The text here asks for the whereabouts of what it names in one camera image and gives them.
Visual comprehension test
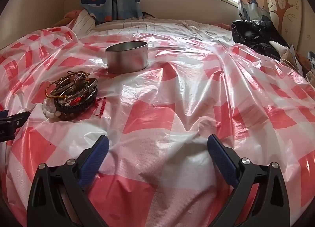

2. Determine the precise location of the white bead bracelet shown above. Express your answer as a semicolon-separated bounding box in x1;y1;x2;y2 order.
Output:
42;97;64;119

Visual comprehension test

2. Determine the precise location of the silver metal bangle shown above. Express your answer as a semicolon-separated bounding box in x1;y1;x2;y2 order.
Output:
50;75;97;102

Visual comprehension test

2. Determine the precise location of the gold braided cord bracelet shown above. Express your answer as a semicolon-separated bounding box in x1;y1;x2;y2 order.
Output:
45;70;90;100

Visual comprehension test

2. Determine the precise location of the red string bracelet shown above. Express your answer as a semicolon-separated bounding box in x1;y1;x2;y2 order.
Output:
92;96;107;119

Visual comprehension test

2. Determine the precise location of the red white checkered plastic sheet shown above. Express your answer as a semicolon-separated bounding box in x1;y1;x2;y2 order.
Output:
1;27;314;226

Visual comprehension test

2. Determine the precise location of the striped pillow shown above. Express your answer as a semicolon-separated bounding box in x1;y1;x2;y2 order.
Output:
68;9;96;39

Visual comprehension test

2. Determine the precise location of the round silver metal tin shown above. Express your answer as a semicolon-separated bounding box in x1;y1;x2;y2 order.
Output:
105;41;149;74

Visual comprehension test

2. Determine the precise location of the pile of clothes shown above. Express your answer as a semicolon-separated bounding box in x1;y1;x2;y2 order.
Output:
269;41;314;87

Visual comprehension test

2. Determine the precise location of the striped white bed sheet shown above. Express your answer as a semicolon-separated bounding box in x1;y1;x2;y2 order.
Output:
88;17;232;41

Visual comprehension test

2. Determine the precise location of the black plastic bag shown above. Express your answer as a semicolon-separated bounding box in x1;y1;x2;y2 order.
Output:
231;20;288;61

